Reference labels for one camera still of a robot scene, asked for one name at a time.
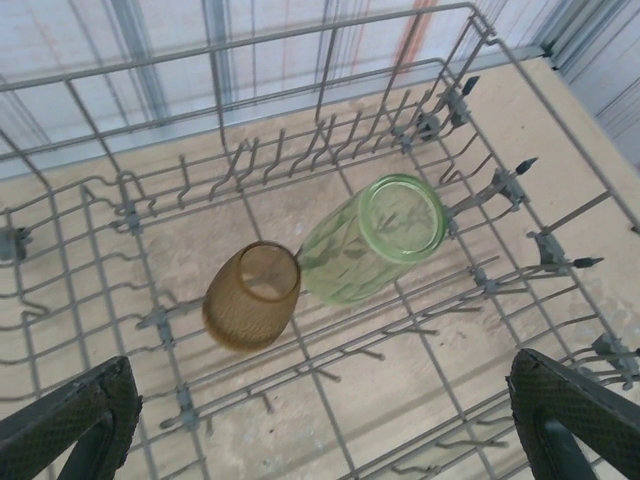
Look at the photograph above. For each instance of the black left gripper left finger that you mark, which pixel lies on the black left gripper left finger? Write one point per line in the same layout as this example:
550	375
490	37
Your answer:
65	415

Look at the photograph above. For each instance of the green ribbed glass cup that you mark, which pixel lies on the green ribbed glass cup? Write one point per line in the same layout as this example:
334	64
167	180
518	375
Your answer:
340	260

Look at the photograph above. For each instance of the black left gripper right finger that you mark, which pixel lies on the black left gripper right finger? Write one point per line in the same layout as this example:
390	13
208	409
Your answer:
540	395

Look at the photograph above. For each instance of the amber textured glass cup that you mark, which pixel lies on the amber textured glass cup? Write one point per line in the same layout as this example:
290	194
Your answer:
240	320

